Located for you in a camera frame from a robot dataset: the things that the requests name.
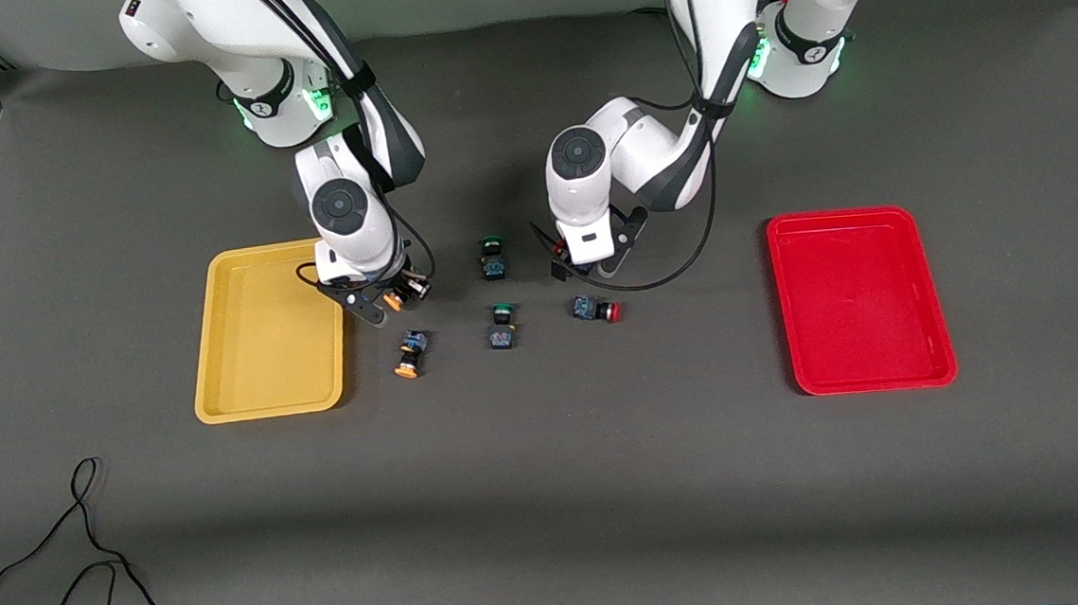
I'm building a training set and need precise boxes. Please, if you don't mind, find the yellow plastic tray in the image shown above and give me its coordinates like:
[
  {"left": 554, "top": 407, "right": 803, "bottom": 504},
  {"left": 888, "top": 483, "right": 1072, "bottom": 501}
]
[{"left": 184, "top": 238, "right": 352, "bottom": 426}]

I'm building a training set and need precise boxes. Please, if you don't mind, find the red push button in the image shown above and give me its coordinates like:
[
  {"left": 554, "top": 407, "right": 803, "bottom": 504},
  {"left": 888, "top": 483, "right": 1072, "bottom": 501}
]
[
  {"left": 570, "top": 293, "right": 626, "bottom": 328},
  {"left": 549, "top": 232, "right": 597, "bottom": 278}
]

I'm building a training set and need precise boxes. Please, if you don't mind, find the loose black cable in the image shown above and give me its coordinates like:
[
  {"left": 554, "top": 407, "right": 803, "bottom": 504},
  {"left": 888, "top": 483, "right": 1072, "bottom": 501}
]
[{"left": 0, "top": 447, "right": 240, "bottom": 605}]

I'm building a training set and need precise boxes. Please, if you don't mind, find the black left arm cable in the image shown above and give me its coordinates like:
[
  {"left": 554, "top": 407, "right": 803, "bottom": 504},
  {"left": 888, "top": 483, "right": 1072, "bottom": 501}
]
[{"left": 548, "top": 0, "right": 729, "bottom": 297}]

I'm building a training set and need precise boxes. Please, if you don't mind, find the yellow push button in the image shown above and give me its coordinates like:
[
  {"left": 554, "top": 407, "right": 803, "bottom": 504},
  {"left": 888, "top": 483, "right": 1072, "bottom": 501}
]
[
  {"left": 380, "top": 270, "right": 434, "bottom": 312},
  {"left": 390, "top": 328, "right": 433, "bottom": 382}
]

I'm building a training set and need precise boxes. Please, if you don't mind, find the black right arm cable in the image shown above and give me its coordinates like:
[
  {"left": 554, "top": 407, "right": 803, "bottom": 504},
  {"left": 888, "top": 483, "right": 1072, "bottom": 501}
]
[{"left": 238, "top": 0, "right": 439, "bottom": 296}]

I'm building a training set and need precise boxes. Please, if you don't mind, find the dark grey table mat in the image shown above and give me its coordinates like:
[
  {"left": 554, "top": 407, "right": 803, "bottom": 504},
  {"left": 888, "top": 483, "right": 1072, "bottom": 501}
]
[{"left": 0, "top": 0, "right": 1078, "bottom": 605}]

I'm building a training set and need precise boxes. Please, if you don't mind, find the green push button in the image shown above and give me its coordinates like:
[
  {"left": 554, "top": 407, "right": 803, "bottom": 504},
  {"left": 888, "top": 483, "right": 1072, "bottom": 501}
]
[
  {"left": 486, "top": 301, "right": 519, "bottom": 351},
  {"left": 479, "top": 235, "right": 511, "bottom": 282}
]

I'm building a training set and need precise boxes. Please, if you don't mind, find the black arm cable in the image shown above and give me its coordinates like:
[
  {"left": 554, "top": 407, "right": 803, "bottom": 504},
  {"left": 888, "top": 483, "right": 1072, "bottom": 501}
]
[
  {"left": 238, "top": 0, "right": 439, "bottom": 296},
  {"left": 548, "top": 0, "right": 729, "bottom": 297}
]

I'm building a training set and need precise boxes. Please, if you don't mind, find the red plastic tray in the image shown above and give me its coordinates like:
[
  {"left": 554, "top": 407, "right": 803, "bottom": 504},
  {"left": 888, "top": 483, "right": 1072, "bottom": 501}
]
[{"left": 766, "top": 202, "right": 961, "bottom": 400}]

